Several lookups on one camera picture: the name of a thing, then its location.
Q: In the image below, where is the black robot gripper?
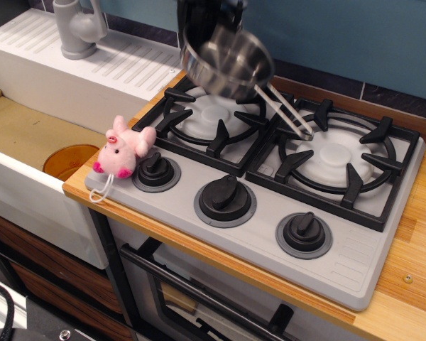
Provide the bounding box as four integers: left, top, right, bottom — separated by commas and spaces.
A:
177, 0, 248, 48

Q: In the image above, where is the stainless steel pan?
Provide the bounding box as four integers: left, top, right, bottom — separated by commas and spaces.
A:
181, 24, 314, 141

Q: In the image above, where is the pink stuffed pig toy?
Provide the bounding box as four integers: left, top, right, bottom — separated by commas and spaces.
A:
89, 114, 158, 205

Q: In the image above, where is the black left stove knob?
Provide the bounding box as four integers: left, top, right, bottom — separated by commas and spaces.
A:
132, 152, 181, 193

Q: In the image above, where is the black stove knob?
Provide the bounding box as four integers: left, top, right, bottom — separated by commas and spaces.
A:
132, 152, 181, 193
275, 212, 333, 260
194, 175, 257, 229

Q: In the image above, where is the grey toy stove top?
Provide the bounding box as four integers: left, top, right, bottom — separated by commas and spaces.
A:
84, 65, 426, 313

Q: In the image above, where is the black middle stove knob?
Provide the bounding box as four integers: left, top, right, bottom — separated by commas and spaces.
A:
194, 175, 257, 229

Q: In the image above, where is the black right stove knob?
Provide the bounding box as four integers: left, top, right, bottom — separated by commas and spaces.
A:
275, 212, 333, 260

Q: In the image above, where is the black left burner grate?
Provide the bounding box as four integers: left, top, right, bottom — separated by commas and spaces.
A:
133, 78, 295, 177

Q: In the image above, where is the black burner grate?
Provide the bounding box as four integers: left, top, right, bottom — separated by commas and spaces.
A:
133, 78, 295, 177
246, 98, 425, 232

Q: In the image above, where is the grey toy faucet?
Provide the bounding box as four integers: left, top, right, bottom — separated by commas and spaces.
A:
53, 0, 107, 60

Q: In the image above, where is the white toy sink unit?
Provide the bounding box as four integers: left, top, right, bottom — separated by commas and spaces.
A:
0, 9, 180, 269

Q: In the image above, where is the black right burner grate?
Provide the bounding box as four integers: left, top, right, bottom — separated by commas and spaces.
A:
246, 98, 425, 232

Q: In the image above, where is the toy oven door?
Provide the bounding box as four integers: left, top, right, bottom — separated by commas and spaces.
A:
119, 238, 328, 340

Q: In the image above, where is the wooden drawer cabinet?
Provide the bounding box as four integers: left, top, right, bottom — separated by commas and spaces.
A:
0, 217, 136, 340

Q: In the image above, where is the black braided cable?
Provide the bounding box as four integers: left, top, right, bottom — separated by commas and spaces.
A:
0, 281, 16, 341

